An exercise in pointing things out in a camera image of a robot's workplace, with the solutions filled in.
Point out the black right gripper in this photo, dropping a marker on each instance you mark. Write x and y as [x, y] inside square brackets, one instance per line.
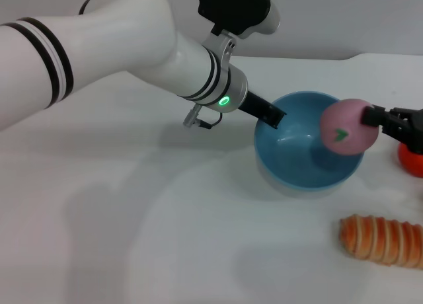
[403, 125]

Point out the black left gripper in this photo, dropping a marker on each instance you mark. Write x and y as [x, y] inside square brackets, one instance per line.
[256, 105]

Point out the pink toy peach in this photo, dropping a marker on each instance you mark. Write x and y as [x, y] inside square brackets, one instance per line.
[343, 125]

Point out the blue bowl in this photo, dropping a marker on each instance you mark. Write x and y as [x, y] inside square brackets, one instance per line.
[284, 158]

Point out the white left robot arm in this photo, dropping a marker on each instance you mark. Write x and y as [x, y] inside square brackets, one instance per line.
[115, 43]

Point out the red toy tomato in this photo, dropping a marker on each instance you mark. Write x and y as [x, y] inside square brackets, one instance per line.
[413, 162]

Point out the orange striped toy bread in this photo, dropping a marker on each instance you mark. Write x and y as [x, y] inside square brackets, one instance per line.
[380, 241]

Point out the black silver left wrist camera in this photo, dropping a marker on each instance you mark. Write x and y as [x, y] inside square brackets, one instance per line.
[234, 10]

